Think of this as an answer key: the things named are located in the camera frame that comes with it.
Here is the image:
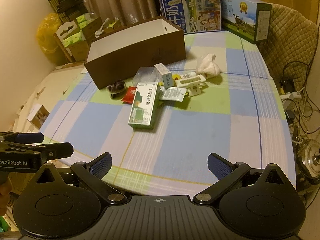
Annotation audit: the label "green white medicine box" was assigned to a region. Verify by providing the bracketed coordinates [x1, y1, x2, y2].
[128, 82, 160, 129]

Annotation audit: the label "red snack packet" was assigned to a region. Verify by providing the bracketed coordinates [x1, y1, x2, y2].
[122, 87, 136, 105]

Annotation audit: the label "dark purple scrunchie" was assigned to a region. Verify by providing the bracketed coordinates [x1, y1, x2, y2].
[107, 80, 126, 99]

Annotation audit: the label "small white medicine box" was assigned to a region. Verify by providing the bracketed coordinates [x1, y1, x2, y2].
[154, 63, 174, 89]

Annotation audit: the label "clear plastic case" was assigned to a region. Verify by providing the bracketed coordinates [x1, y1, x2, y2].
[132, 67, 159, 87]

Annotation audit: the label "white hair claw clip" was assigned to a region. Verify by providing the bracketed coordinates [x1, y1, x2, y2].
[187, 82, 208, 97]

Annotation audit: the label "yellow snack packet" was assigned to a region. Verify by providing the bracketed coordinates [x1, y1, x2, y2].
[172, 74, 181, 80]

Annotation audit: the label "person's left hand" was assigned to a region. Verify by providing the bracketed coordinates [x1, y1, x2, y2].
[0, 177, 12, 216]

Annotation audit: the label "small photo box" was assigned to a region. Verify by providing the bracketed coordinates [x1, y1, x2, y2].
[27, 103, 50, 129]

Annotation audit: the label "beige embroidered mat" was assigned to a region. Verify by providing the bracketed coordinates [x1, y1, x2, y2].
[11, 62, 84, 132]

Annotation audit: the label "checkered bed sheet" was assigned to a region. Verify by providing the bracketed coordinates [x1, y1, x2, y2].
[41, 31, 296, 195]

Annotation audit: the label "round metal appliance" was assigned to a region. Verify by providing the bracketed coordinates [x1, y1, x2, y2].
[296, 139, 319, 185]

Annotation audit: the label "white sachet packet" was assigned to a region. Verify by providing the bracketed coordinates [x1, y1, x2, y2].
[159, 86, 187, 102]

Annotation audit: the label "white power strip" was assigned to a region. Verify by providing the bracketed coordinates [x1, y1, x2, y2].
[280, 92, 302, 102]

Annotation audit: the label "yellow plastic bag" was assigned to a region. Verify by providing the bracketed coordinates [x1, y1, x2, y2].
[36, 12, 66, 66]

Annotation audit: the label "brown cardboard storage box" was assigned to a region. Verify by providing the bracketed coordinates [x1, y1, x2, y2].
[84, 16, 186, 89]

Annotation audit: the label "cardboard box with tissue packs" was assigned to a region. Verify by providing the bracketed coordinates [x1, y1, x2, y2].
[54, 13, 102, 62]

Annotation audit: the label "open box with trash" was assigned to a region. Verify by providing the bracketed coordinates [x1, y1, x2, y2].
[94, 17, 121, 38]

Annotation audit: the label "quilted beige chair cushion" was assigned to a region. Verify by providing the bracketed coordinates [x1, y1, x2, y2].
[258, 4, 318, 90]

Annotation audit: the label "black folding rack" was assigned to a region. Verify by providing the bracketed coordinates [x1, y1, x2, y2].
[48, 0, 88, 23]

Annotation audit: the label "cow picture milk box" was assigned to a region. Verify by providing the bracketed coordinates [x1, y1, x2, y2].
[221, 0, 272, 44]

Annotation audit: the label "blue milk carton box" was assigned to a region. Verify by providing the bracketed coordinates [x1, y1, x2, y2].
[160, 0, 222, 34]

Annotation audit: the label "tangled black cables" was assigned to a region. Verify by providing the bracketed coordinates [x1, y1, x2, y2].
[278, 21, 320, 156]

